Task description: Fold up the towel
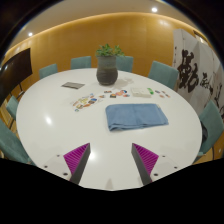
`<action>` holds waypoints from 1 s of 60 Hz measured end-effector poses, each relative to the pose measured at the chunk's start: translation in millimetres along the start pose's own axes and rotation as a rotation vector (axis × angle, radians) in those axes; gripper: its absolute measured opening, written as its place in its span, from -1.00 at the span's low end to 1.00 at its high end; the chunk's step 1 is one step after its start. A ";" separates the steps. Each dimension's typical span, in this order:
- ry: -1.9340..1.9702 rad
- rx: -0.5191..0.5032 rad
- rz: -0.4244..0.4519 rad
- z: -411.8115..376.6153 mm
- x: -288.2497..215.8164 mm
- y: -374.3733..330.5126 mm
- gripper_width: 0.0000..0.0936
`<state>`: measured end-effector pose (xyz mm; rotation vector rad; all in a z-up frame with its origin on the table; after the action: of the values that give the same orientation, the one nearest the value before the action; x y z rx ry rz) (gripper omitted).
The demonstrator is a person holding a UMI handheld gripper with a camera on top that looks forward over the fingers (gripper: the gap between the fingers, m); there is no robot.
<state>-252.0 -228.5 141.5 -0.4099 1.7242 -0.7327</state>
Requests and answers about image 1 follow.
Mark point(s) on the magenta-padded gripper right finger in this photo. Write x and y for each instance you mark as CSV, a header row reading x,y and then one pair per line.
x,y
146,159

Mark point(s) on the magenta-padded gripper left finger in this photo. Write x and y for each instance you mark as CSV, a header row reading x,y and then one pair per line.
x,y
76,158

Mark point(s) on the blue towel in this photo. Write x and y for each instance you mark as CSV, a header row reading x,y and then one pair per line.
x,y
135,115

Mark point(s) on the colourful sticker sheet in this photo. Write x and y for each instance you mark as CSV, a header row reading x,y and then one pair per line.
x,y
85,102

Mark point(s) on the small red sticker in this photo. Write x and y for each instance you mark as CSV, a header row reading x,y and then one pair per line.
x,y
167,95
163,91
161,96

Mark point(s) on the oval red blue sticker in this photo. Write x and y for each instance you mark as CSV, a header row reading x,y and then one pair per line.
x,y
126,95

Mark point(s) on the small green object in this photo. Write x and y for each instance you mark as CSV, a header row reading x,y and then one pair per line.
x,y
150,90

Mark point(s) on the orange round sticker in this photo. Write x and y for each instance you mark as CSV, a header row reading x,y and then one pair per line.
x,y
119,93

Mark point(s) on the black shield sticker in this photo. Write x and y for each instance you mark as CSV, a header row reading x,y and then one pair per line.
x,y
113,95

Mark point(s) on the round blue red sticker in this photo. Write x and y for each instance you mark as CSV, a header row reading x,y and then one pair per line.
x,y
124,91

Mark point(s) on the small grey card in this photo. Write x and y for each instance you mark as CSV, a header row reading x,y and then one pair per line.
x,y
72,85

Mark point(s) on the dark rectangular sticker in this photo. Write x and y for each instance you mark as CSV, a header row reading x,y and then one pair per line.
x,y
107,91

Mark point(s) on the teal chairs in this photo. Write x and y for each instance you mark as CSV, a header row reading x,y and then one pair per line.
x,y
163,74

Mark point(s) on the potted plant in dark vase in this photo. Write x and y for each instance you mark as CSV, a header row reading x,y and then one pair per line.
x,y
106,70

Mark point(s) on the black television screen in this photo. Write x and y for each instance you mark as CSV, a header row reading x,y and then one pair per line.
x,y
15,71

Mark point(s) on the recessed ceiling lights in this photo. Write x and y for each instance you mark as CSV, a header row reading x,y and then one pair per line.
x,y
154,9

